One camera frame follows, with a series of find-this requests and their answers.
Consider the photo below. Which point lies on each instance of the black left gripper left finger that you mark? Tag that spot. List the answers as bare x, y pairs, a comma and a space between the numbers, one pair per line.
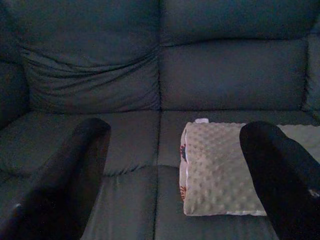
57, 180

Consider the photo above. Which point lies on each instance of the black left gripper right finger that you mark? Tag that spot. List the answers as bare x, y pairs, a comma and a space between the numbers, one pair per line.
282, 180

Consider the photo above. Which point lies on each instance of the dark green leather sofa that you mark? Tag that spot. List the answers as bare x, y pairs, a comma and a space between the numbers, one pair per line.
100, 75

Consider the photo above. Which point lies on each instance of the beige dotted blanket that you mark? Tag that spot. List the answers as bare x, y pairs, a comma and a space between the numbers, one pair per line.
212, 170

